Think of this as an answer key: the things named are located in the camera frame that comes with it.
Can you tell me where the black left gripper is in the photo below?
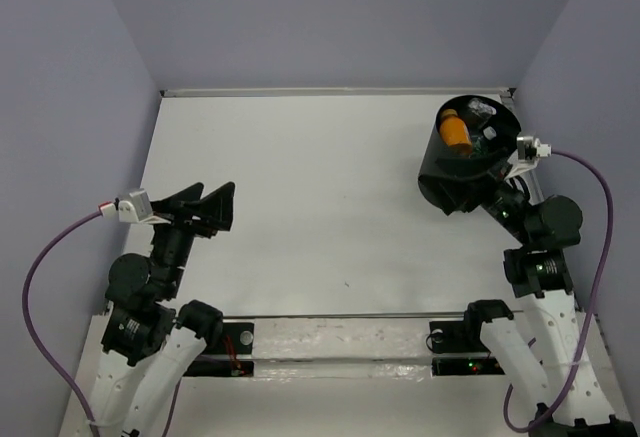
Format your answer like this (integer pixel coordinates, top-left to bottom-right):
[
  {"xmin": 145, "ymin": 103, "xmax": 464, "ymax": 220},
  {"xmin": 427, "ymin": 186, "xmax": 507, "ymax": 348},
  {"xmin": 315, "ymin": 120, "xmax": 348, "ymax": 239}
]
[{"xmin": 147, "ymin": 178, "xmax": 237, "ymax": 295}]

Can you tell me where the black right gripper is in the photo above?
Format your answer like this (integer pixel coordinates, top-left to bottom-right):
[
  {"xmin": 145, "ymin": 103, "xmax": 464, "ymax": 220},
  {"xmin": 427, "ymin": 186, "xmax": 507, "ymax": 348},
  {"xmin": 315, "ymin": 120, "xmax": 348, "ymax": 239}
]
[{"xmin": 420, "ymin": 146, "xmax": 534, "ymax": 247}]

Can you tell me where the clear bottle white green label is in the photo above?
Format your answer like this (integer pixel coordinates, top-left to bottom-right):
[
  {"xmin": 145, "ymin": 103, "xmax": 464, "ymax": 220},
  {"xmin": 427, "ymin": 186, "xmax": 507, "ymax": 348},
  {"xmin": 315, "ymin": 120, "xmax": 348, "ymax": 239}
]
[{"xmin": 470, "ymin": 126, "xmax": 497, "ymax": 157}]

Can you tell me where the orange plastic bottle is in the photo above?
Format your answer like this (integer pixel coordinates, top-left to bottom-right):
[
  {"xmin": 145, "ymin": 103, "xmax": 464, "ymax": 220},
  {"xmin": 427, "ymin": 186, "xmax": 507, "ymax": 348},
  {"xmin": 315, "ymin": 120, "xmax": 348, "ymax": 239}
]
[{"xmin": 439, "ymin": 109, "xmax": 473, "ymax": 156}]

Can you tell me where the clear bottle blue white cap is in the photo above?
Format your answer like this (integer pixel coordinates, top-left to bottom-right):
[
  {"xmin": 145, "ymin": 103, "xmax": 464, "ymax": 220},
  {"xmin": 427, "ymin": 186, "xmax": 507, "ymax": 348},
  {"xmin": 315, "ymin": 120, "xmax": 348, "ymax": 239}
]
[{"xmin": 467, "ymin": 98, "xmax": 497, "ymax": 126}]

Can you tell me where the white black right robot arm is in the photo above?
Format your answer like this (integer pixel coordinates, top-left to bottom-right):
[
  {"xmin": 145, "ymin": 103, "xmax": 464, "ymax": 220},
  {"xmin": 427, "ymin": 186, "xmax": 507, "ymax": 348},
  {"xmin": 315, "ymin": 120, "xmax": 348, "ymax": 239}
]
[{"xmin": 418, "ymin": 140, "xmax": 638, "ymax": 436}]

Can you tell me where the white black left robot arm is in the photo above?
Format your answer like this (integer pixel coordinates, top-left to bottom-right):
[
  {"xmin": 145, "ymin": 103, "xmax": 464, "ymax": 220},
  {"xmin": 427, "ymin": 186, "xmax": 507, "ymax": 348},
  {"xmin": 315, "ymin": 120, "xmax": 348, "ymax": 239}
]
[{"xmin": 86, "ymin": 182, "xmax": 236, "ymax": 436}]

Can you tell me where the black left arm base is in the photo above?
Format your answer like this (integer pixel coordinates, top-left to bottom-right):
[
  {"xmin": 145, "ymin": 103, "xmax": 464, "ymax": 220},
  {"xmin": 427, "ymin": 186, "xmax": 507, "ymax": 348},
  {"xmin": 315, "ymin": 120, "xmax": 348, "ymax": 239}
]
[{"xmin": 184, "ymin": 321, "xmax": 255, "ymax": 378}]

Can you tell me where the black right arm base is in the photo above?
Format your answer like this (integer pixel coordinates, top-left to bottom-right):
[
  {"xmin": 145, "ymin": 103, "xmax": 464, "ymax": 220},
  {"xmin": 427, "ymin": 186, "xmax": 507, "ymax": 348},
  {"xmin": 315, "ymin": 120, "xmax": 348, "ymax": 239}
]
[{"xmin": 425, "ymin": 320, "xmax": 504, "ymax": 377}]

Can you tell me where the black round bin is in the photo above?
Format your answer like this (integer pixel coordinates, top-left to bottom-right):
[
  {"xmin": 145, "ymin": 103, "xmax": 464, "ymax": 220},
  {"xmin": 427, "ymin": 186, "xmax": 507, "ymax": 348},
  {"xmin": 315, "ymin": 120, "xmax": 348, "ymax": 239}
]
[{"xmin": 417, "ymin": 95, "xmax": 521, "ymax": 215}]

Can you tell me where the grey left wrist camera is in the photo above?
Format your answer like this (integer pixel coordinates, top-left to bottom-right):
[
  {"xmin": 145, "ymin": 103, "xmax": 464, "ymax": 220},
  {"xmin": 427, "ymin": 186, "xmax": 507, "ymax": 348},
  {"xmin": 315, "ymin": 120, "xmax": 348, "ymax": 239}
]
[{"xmin": 98, "ymin": 188, "xmax": 169, "ymax": 225}]

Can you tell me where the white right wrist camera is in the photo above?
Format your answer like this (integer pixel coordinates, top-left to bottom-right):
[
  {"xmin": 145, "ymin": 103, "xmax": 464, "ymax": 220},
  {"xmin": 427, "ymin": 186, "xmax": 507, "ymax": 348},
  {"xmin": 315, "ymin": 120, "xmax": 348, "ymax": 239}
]
[{"xmin": 506, "ymin": 135, "xmax": 552, "ymax": 179}]

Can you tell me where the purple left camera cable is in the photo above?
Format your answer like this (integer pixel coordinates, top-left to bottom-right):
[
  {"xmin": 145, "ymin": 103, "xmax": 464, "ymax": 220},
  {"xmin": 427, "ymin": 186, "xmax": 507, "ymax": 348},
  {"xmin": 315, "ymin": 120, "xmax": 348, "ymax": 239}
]
[{"xmin": 21, "ymin": 209, "xmax": 181, "ymax": 437}]

